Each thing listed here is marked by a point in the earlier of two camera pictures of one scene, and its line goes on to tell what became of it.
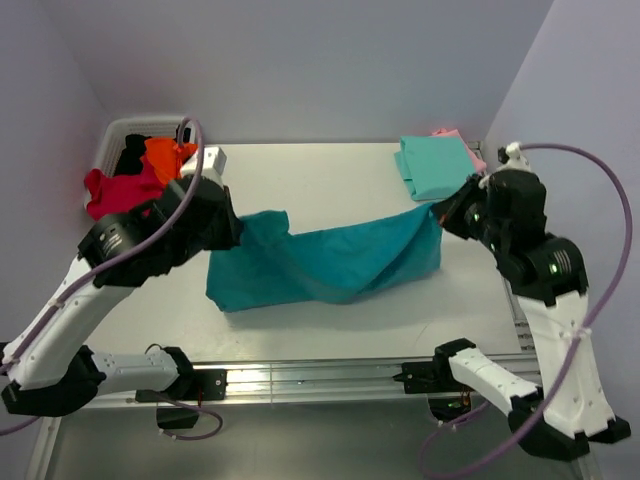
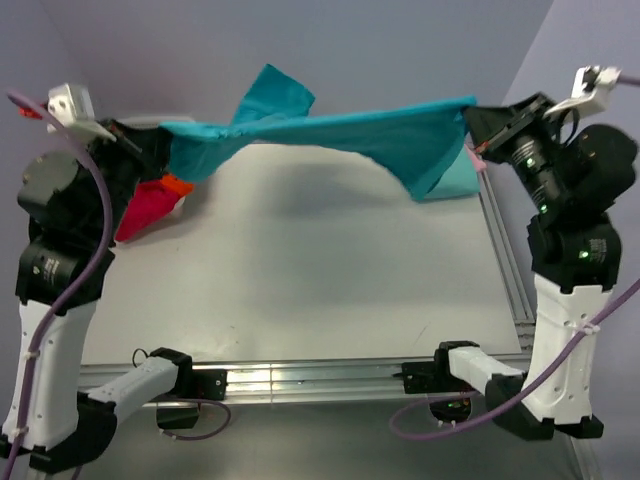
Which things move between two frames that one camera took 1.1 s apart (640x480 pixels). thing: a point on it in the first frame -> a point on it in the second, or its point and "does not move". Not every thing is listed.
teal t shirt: [267, 265] -> [416, 142]
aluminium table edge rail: [331, 385] does not move
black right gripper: [447, 209] -> [483, 123]
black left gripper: [234, 230] -> [153, 145]
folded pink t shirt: [478, 165] does not move
